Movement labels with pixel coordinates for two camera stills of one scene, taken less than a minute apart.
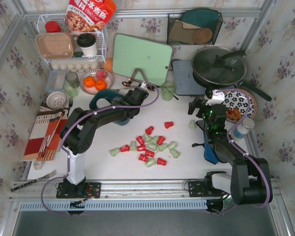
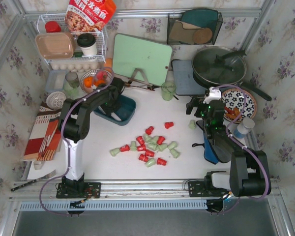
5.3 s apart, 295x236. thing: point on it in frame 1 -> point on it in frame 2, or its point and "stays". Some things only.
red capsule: (168, 124) stays
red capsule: (149, 131) stays
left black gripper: (142, 90) -> (112, 108)
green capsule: (114, 151) stays
